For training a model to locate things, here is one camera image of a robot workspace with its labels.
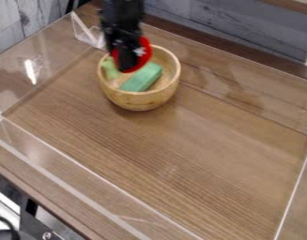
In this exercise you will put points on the black table leg bracket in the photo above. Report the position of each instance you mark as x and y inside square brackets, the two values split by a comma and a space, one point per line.
[31, 225]

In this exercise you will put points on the green rectangular block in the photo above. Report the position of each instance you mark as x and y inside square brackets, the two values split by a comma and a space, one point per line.
[143, 78]

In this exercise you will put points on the clear acrylic corner bracket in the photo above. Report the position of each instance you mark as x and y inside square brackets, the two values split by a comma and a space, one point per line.
[90, 35]

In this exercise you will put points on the clear acrylic tray walls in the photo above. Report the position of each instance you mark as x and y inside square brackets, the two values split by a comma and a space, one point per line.
[208, 168]

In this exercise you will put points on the light wooden bowl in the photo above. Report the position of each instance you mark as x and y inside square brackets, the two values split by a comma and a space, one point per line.
[161, 92]

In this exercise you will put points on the red plush tomato green stem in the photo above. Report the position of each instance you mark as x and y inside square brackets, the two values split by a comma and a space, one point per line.
[127, 60]

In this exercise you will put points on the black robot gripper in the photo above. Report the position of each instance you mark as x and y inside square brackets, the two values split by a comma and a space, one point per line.
[121, 18]

